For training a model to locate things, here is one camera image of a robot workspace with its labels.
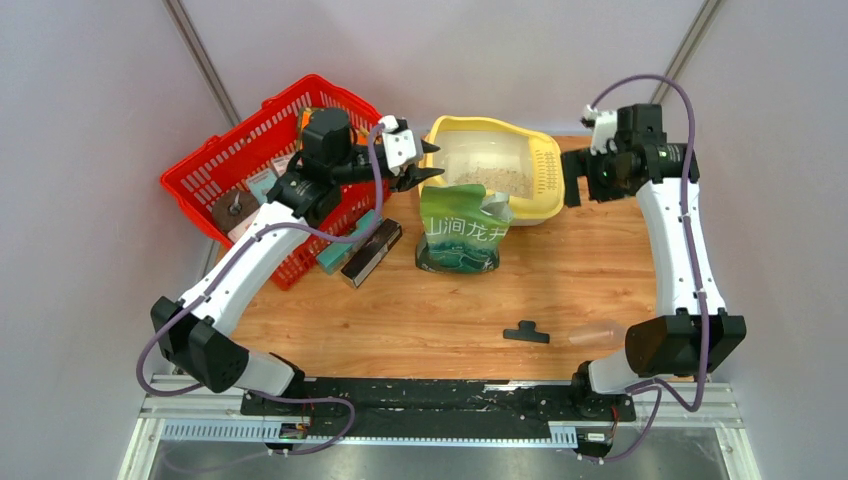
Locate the black bag clip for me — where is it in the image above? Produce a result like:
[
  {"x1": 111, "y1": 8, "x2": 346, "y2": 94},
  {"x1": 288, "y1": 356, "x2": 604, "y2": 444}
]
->
[{"x1": 502, "y1": 320, "x2": 550, "y2": 344}]

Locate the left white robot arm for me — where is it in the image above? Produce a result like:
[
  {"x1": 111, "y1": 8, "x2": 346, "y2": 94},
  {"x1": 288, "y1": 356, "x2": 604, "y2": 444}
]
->
[{"x1": 136, "y1": 108, "x2": 442, "y2": 415}]

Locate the green litter bag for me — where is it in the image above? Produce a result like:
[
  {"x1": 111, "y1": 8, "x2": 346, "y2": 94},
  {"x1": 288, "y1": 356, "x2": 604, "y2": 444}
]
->
[{"x1": 415, "y1": 184, "x2": 514, "y2": 274}]

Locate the dark brown box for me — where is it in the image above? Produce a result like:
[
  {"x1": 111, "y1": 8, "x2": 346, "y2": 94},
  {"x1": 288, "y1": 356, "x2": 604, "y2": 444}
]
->
[{"x1": 341, "y1": 219, "x2": 402, "y2": 288}]

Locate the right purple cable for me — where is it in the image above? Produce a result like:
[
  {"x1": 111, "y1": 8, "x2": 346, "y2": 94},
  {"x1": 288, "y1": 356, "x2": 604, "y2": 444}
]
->
[{"x1": 572, "y1": 73, "x2": 711, "y2": 464}]

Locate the brown round disc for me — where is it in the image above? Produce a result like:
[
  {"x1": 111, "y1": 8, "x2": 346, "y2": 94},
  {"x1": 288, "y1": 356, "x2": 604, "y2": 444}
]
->
[{"x1": 211, "y1": 188, "x2": 260, "y2": 233}]

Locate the red plastic basket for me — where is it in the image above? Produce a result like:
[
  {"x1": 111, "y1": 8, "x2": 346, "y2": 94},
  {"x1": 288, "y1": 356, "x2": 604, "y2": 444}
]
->
[{"x1": 160, "y1": 74, "x2": 382, "y2": 290}]

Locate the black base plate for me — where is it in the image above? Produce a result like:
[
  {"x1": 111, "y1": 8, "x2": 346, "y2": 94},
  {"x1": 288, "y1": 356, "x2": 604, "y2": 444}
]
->
[{"x1": 240, "y1": 377, "x2": 636, "y2": 440}]

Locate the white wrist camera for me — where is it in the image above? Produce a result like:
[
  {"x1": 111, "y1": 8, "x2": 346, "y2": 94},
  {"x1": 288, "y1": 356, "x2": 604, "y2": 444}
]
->
[
  {"x1": 580, "y1": 105, "x2": 618, "y2": 156},
  {"x1": 379, "y1": 115, "x2": 424, "y2": 176}
]

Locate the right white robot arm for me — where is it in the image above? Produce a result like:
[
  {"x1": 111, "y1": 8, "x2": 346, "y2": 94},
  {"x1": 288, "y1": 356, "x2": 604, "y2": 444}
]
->
[{"x1": 561, "y1": 104, "x2": 747, "y2": 419}]

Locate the teal box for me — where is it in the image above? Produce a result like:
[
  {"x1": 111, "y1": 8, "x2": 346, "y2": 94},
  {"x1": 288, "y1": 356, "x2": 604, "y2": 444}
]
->
[{"x1": 316, "y1": 210, "x2": 382, "y2": 275}]

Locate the teal small packet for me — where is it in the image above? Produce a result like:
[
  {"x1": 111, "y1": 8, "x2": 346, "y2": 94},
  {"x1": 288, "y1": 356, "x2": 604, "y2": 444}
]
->
[{"x1": 245, "y1": 168, "x2": 278, "y2": 204}]

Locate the clear plastic scoop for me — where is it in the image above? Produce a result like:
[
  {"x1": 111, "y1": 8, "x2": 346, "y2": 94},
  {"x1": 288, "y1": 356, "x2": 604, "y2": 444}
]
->
[{"x1": 568, "y1": 319, "x2": 627, "y2": 349}]

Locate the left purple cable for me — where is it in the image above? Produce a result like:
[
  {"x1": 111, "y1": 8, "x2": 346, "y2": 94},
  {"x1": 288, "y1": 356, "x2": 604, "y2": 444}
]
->
[{"x1": 135, "y1": 122, "x2": 392, "y2": 458}]

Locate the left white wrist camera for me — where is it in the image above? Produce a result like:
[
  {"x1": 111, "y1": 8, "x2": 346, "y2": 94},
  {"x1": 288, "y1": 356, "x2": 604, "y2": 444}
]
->
[{"x1": 379, "y1": 115, "x2": 424, "y2": 176}]

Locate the orange sponge stack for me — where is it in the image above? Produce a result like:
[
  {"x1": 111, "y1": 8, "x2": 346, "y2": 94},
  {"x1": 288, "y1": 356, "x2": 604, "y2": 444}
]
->
[{"x1": 296, "y1": 106, "x2": 323, "y2": 149}]

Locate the yellow litter box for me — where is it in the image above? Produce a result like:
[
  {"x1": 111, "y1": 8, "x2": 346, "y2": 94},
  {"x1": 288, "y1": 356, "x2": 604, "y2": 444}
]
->
[{"x1": 423, "y1": 115, "x2": 566, "y2": 226}]

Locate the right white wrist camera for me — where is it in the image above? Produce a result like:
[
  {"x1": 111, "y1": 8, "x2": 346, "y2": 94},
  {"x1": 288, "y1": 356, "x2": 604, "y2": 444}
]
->
[{"x1": 580, "y1": 105, "x2": 618, "y2": 156}]

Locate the aluminium frame rail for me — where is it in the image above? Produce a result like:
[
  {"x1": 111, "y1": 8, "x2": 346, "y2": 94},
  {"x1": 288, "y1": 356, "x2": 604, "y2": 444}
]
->
[{"x1": 119, "y1": 377, "x2": 760, "y2": 479}]

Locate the purple cable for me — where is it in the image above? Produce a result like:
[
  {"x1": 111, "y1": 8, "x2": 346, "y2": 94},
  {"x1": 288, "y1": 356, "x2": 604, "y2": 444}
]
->
[
  {"x1": 135, "y1": 122, "x2": 392, "y2": 458},
  {"x1": 572, "y1": 73, "x2": 711, "y2": 464}
]

